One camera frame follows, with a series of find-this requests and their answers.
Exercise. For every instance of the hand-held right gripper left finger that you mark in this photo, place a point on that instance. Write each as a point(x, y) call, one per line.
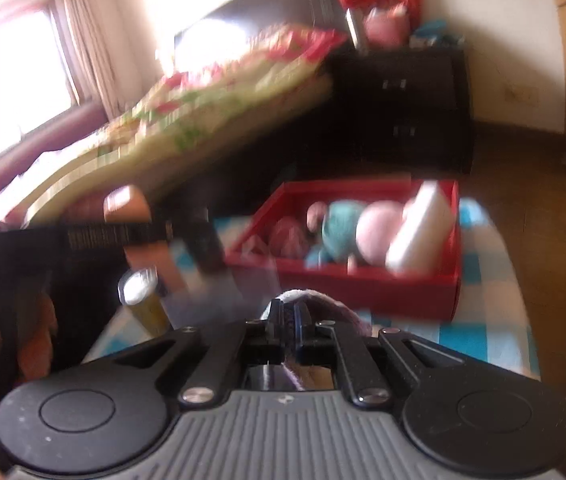
point(275, 327)

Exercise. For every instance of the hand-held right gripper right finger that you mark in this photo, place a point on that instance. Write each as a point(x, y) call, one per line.
point(303, 327)

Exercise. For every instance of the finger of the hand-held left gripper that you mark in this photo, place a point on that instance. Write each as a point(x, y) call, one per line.
point(203, 245)

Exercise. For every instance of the red cardboard box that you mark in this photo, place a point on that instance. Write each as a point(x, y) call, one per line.
point(343, 285)

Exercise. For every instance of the pink knitted sock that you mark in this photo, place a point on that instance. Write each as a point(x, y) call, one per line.
point(288, 237)

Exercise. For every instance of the pink plush doll blue outfit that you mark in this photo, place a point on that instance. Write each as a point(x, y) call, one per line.
point(343, 230)

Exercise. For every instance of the white sponge block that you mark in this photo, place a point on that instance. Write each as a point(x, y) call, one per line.
point(420, 230)

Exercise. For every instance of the person's left hand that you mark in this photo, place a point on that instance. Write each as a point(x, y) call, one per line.
point(38, 340)

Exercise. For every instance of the yellow drink can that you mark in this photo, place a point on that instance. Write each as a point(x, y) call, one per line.
point(145, 295)

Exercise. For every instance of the bed with floral quilt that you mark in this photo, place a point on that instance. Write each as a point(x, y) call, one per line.
point(188, 110)

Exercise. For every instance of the window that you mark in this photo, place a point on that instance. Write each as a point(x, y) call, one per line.
point(13, 85)

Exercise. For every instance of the blue checked tablecloth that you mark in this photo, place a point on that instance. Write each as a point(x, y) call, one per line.
point(488, 270)

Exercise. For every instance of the beige curtain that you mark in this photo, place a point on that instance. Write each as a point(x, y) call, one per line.
point(93, 45)

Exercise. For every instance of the black nightstand with drawers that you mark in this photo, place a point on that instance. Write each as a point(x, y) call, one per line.
point(408, 105)

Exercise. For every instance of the metal flask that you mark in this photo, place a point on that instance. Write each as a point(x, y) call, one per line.
point(357, 30)

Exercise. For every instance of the pink bag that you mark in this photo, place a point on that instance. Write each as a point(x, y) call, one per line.
point(387, 27)

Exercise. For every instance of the blue plastic item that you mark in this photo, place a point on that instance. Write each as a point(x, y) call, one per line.
point(435, 32)

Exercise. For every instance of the dark bed frame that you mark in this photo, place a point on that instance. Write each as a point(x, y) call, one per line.
point(263, 145)

